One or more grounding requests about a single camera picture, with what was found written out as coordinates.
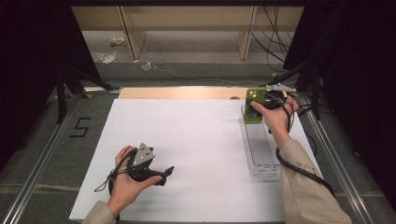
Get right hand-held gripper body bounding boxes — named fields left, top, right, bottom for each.
left=264, top=84, right=297, bottom=110

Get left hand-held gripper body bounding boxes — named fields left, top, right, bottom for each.
left=126, top=143, right=157, bottom=183

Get clear ridged plastic tray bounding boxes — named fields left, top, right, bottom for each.
left=239, top=104, right=281, bottom=176

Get person's right hand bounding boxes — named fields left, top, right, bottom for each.
left=251, top=96, right=300, bottom=150

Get person's left hand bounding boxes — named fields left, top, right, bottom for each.
left=106, top=146, right=163, bottom=217

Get black metal stand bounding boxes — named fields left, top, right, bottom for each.
left=55, top=64, right=120, bottom=125
left=260, top=27, right=331, bottom=120

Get white table sheet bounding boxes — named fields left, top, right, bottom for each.
left=68, top=98, right=343, bottom=222

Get black curtain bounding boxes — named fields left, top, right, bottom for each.
left=0, top=0, right=101, bottom=162
left=283, top=0, right=396, bottom=213

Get beige wooden shelf unit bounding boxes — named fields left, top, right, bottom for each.
left=71, top=6, right=304, bottom=61

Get left hand-held gripper cable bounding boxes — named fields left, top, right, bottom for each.
left=93, top=148, right=138, bottom=224

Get hand-held gripper cable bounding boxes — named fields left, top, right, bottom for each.
left=274, top=94, right=336, bottom=199
left=93, top=148, right=138, bottom=224

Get black floor cables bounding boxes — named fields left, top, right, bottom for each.
left=251, top=6, right=297, bottom=73

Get right hand-held gripper cable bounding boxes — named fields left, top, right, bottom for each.
left=274, top=94, right=336, bottom=199

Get aluminium floor rail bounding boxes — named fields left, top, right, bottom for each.
left=298, top=92, right=375, bottom=224
left=1, top=92, right=85, bottom=224

